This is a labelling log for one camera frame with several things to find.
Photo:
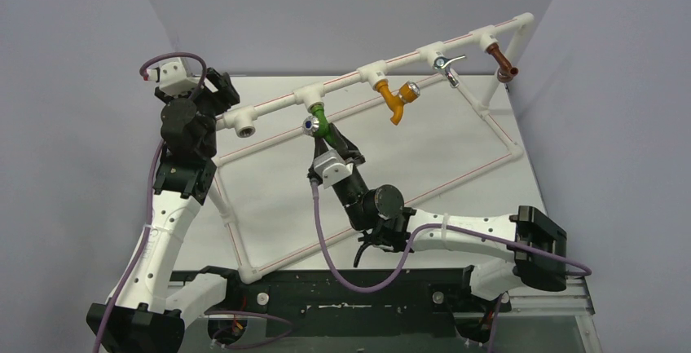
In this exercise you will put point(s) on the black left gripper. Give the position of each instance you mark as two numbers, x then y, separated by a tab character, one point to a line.
226	95

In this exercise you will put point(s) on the chrome lever water faucet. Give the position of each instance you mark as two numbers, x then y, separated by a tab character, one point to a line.
443	66

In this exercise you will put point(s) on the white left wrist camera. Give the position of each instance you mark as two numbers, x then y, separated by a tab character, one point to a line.
172	77

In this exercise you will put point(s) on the white PVC pipe frame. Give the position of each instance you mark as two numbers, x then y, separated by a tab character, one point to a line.
501	41

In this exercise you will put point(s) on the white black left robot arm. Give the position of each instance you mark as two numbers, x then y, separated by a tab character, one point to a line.
141	315

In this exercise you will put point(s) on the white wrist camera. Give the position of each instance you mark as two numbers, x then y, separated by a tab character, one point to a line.
332	168
172	77

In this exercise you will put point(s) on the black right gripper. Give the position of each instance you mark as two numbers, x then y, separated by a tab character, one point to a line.
355	183

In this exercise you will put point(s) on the orange water faucet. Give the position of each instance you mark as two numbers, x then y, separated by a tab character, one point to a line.
407	94

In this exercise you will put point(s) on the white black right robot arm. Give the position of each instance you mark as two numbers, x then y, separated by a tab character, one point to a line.
524	249

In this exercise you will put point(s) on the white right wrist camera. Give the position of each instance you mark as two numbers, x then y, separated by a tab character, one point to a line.
332	168

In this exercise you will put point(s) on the brown water faucet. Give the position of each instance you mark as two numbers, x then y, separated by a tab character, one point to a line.
506	71

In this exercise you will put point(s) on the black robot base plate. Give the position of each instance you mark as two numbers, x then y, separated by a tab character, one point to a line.
436	302

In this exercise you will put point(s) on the green water faucet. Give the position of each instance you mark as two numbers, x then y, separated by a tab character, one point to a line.
316	125

